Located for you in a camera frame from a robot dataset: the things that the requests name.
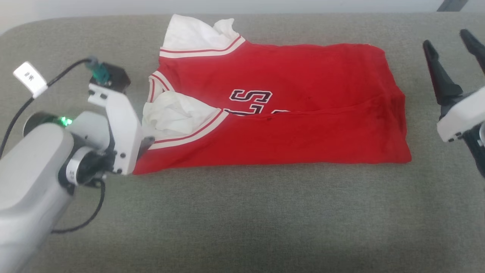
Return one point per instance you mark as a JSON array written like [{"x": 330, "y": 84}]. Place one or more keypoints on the red and white jersey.
[{"x": 303, "y": 132}]

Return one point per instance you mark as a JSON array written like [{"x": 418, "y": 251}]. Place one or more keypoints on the grey metal bar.
[{"x": 451, "y": 4}]

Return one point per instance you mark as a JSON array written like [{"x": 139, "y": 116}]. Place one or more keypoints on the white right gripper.
[{"x": 462, "y": 115}]

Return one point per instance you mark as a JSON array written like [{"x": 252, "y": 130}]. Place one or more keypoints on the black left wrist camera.
[{"x": 118, "y": 77}]

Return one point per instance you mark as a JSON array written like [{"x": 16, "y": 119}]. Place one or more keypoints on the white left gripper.
[{"x": 125, "y": 136}]

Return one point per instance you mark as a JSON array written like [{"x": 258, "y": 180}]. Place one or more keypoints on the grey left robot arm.
[{"x": 30, "y": 189}]

